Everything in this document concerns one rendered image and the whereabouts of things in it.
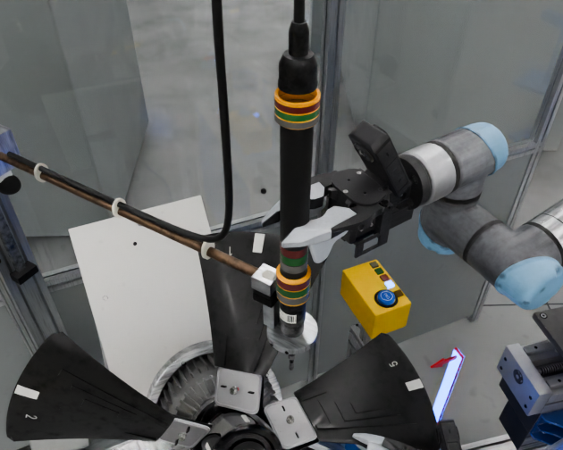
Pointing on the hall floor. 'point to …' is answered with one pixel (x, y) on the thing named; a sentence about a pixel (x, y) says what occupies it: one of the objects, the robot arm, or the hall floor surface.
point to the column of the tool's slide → (37, 308)
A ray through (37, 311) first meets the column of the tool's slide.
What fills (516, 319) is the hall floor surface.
